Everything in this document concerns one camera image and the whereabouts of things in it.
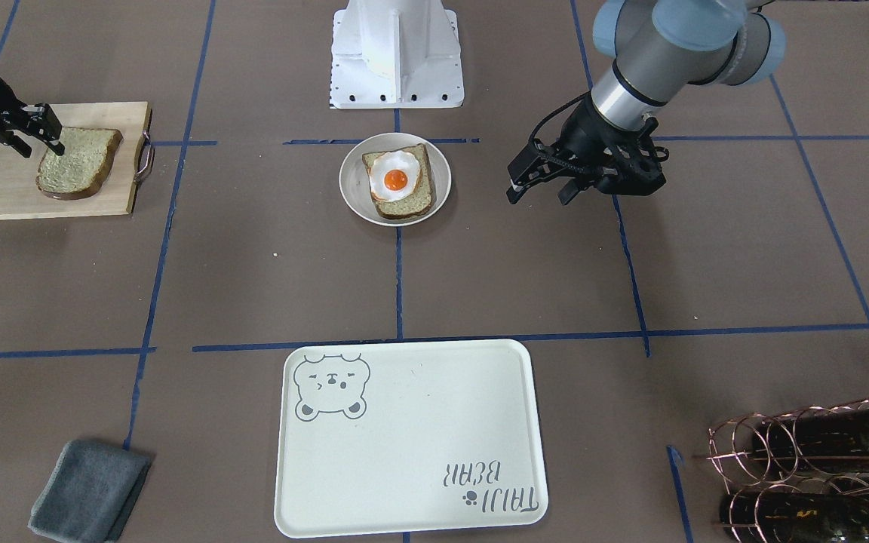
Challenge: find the cream bear tray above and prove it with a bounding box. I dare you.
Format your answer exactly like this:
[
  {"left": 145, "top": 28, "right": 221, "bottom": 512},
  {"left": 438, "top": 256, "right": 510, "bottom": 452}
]
[{"left": 273, "top": 338, "right": 549, "bottom": 538}]

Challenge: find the fried egg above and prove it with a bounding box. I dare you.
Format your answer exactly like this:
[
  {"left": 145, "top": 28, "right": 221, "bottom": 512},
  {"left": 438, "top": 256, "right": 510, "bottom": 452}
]
[{"left": 368, "top": 150, "right": 422, "bottom": 202}]

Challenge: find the copper wire bottle rack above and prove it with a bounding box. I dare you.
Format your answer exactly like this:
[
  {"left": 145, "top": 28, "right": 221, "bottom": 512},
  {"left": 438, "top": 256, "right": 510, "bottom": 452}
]
[{"left": 701, "top": 398, "right": 869, "bottom": 542}]

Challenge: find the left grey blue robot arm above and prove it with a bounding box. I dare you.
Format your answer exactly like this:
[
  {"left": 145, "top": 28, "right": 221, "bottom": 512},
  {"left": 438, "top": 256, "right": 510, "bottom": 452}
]
[{"left": 506, "top": 1, "right": 787, "bottom": 205}]

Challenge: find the green wine bottle near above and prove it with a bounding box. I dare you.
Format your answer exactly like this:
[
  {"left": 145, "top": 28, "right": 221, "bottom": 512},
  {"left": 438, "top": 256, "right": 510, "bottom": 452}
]
[{"left": 720, "top": 487, "right": 869, "bottom": 542}]

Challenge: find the white round plate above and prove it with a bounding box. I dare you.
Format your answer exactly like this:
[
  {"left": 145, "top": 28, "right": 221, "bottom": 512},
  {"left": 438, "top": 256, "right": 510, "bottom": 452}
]
[{"left": 338, "top": 133, "right": 453, "bottom": 225}]

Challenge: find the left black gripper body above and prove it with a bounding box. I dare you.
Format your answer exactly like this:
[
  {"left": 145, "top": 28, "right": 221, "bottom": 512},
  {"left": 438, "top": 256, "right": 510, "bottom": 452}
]
[{"left": 527, "top": 93, "right": 659, "bottom": 195}]

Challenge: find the green wine bottle middle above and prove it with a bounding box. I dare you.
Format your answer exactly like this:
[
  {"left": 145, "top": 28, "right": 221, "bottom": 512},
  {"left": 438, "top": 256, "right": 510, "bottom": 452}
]
[{"left": 751, "top": 409, "right": 869, "bottom": 474}]

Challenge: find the green wine bottle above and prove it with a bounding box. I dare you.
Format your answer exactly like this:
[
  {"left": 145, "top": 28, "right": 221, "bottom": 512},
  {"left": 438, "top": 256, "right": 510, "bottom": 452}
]
[
  {"left": 751, "top": 409, "right": 869, "bottom": 474},
  {"left": 720, "top": 487, "right": 869, "bottom": 542}
]

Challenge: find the wooden cutting board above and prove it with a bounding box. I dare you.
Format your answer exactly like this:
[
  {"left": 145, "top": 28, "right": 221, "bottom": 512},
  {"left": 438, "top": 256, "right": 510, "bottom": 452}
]
[{"left": 0, "top": 102, "right": 154, "bottom": 220}]

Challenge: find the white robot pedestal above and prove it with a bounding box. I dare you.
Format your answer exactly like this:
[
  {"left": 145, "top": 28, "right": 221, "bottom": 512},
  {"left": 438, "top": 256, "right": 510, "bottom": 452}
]
[{"left": 329, "top": 1, "right": 465, "bottom": 109}]

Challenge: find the grey folded cloth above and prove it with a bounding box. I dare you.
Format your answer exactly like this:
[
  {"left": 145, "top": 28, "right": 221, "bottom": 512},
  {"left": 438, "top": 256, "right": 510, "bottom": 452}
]
[{"left": 28, "top": 439, "right": 152, "bottom": 542}]

